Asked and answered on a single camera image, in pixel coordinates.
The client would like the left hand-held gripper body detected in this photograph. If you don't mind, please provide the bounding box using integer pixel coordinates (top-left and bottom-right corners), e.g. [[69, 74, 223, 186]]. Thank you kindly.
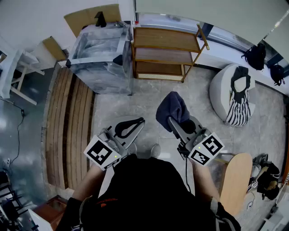
[[83, 128, 129, 171]]

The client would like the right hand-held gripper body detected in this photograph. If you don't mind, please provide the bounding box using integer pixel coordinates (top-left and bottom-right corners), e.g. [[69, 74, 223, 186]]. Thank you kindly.
[[177, 127, 225, 166]]

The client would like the dark blue cloth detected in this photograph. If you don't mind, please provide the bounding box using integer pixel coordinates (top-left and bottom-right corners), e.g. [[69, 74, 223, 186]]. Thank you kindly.
[[155, 91, 191, 133]]

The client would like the wooden shelf rack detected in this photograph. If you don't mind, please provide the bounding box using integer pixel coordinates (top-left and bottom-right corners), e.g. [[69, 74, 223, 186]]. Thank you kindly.
[[131, 23, 210, 83]]

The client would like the person's left forearm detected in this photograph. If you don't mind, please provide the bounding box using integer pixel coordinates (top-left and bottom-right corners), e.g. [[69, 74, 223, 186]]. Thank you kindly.
[[71, 163, 107, 201]]

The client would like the person's right forearm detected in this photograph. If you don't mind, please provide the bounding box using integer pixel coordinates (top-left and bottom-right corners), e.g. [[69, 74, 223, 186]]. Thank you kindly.
[[191, 161, 221, 203]]

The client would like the clear plastic storage box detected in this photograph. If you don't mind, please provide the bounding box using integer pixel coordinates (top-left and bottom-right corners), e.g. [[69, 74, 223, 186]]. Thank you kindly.
[[65, 21, 134, 95]]

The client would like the slatted wooden board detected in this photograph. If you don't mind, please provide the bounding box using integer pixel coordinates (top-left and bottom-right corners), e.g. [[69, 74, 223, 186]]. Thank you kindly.
[[45, 66, 95, 190]]

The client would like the white bean bag seat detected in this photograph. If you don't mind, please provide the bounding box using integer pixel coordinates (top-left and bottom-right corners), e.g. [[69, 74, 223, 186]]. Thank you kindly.
[[209, 63, 257, 122]]

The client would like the round wooden side table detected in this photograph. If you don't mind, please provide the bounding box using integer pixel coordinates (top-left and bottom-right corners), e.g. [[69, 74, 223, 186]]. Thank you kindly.
[[214, 152, 253, 217]]

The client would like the black white striped bag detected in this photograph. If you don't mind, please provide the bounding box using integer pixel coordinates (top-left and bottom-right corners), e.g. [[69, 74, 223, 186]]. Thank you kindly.
[[225, 65, 252, 127]]

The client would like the black grey sneaker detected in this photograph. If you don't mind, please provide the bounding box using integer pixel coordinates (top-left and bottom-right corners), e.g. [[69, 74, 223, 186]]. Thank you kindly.
[[250, 153, 269, 181]]

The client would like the person's black clothed body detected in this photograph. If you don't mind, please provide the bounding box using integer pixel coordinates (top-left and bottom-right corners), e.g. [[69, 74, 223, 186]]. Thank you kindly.
[[56, 154, 242, 231]]

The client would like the black backpack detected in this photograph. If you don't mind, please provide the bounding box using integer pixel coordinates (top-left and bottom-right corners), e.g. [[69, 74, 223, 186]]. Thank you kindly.
[[270, 65, 285, 86], [241, 42, 266, 71]]

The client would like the black angled stand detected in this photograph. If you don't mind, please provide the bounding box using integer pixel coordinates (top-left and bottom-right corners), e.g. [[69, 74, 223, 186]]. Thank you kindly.
[[94, 11, 107, 28]]

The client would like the black metal rack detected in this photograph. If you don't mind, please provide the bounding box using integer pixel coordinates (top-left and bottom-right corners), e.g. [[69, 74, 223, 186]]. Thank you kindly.
[[0, 172, 25, 228]]

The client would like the large cardboard sheet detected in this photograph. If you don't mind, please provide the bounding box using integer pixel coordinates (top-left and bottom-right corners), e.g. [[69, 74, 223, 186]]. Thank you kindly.
[[64, 4, 122, 38]]

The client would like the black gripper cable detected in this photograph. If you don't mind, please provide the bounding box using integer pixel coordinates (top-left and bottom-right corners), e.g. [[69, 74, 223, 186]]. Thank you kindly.
[[184, 157, 192, 193]]

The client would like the grey shoulder strap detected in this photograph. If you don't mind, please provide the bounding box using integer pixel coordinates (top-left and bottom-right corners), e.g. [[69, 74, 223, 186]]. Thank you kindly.
[[211, 197, 240, 231], [78, 196, 93, 231]]

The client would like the orange wooden crate with rope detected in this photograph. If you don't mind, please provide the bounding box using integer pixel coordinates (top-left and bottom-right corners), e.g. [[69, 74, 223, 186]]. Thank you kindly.
[[281, 166, 289, 185]]

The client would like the black floor cable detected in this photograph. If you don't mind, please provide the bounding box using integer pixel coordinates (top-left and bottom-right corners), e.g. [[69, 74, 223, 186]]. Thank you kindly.
[[0, 98, 26, 167]]

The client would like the dark window frame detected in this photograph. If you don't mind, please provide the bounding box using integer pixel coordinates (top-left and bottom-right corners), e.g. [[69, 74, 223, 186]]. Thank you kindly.
[[135, 12, 274, 66]]

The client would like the white wooden frame table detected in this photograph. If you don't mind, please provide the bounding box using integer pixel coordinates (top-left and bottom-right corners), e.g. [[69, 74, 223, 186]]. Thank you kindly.
[[0, 48, 46, 106]]

